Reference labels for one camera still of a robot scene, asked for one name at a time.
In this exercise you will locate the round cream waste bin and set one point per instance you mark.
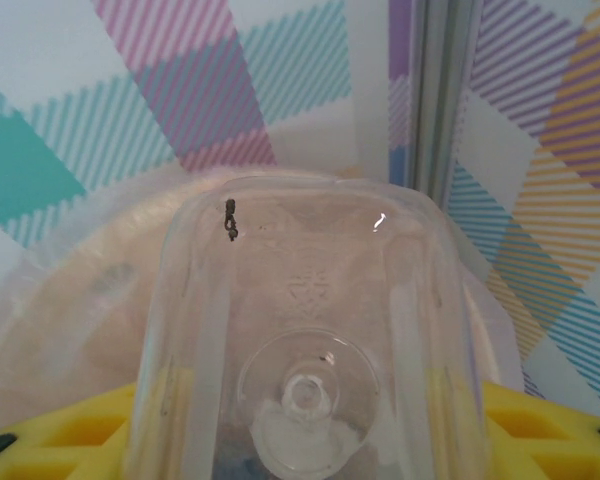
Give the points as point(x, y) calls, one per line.
point(95, 350)

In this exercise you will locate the clear bottle white label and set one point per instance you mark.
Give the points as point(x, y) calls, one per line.
point(310, 300)

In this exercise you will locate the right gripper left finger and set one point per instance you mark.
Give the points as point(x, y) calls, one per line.
point(70, 440)

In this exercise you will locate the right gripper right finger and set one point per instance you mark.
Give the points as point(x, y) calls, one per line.
point(555, 440)

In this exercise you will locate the right aluminium frame post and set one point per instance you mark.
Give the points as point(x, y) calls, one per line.
point(440, 100)

